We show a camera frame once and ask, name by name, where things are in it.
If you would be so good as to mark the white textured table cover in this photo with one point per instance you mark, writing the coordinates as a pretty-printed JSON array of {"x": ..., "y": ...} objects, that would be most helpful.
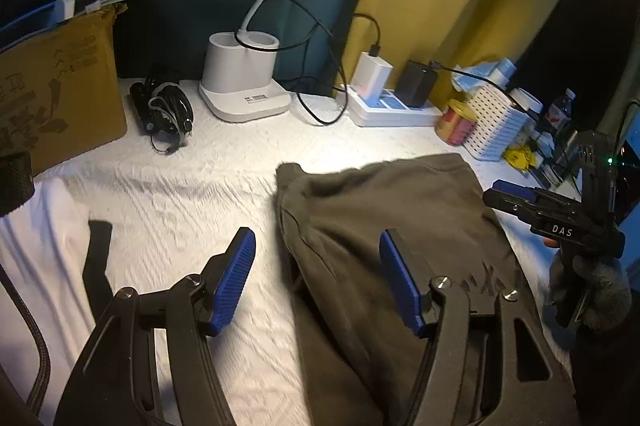
[{"x": 200, "y": 186}]

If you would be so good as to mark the white power strip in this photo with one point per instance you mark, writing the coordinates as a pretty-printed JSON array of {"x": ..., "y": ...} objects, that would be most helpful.
[{"x": 380, "y": 116}]

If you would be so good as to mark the black charger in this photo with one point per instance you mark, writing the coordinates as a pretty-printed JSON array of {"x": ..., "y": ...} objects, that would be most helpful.
[{"x": 417, "y": 83}]

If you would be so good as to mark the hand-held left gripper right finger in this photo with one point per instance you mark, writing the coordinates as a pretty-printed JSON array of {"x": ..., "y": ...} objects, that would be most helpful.
[{"x": 400, "y": 276}]

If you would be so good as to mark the cardboard box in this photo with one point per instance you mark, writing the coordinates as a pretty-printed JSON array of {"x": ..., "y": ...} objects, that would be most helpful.
[{"x": 60, "y": 96}]

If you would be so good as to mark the white cup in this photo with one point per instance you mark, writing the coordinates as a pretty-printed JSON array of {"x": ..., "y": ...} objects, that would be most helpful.
[{"x": 527, "y": 98}]

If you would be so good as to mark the red yellow can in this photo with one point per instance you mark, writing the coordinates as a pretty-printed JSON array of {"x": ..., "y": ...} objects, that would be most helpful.
[{"x": 455, "y": 126}]

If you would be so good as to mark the person's right hand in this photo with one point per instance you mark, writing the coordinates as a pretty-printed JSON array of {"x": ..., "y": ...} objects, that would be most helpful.
[{"x": 607, "y": 291}]

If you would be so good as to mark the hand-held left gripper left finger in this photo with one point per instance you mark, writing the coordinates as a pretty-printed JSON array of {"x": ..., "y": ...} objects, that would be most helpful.
[{"x": 232, "y": 276}]

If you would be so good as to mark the white charger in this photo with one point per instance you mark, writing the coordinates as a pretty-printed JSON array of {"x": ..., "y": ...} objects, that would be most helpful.
[{"x": 372, "y": 73}]

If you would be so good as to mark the white perforated basket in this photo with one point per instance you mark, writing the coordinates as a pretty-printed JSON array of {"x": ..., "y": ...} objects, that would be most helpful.
[{"x": 492, "y": 121}]

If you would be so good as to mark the white shirt with black trim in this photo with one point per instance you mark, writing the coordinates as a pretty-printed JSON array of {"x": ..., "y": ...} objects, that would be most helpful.
[{"x": 45, "y": 266}]

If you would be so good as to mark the yellow curtain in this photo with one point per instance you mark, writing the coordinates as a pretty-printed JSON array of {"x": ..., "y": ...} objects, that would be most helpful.
[{"x": 450, "y": 6}]

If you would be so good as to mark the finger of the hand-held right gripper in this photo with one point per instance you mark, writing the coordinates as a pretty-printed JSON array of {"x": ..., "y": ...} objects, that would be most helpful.
[
  {"x": 507, "y": 205},
  {"x": 510, "y": 187}
]

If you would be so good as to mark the olive t-shirt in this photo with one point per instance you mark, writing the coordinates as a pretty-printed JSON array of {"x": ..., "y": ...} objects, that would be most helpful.
[{"x": 360, "y": 216}]

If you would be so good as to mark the person's right forearm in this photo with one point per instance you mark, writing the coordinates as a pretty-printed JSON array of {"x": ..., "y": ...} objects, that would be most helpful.
[{"x": 600, "y": 371}]

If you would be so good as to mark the crumpled blue white masks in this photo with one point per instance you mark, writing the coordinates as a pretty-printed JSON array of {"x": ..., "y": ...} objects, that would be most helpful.
[{"x": 485, "y": 73}]

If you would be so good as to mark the yellow packet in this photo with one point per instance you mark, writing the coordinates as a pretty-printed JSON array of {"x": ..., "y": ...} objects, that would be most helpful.
[{"x": 520, "y": 156}]

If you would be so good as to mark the plastic bottle with red label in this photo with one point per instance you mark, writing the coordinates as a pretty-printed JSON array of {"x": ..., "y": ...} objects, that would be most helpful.
[{"x": 560, "y": 111}]

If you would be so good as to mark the white desk lamp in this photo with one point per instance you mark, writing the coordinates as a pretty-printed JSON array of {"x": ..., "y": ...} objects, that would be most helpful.
[{"x": 240, "y": 71}]

